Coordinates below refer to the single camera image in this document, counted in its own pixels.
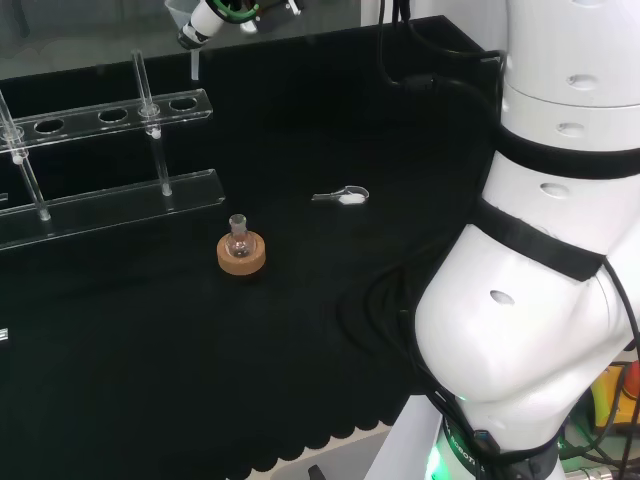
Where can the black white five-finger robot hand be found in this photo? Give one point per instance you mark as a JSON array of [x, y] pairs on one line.
[[202, 20]]

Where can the clear plastic funnel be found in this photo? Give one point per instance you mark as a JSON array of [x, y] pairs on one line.
[[195, 65]]

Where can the clear acrylic funnel stand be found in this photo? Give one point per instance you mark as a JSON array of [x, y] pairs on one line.
[[100, 210]]

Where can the small glass round-bottom flask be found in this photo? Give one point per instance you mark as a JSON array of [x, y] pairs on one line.
[[239, 244]]

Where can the black bench cloth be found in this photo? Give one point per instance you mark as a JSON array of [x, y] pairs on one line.
[[150, 375]]

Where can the yellow stop button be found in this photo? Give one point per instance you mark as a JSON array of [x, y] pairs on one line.
[[607, 400]]

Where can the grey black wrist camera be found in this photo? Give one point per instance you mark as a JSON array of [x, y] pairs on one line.
[[277, 12]]

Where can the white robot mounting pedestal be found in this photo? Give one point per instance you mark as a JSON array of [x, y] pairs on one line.
[[400, 450]]

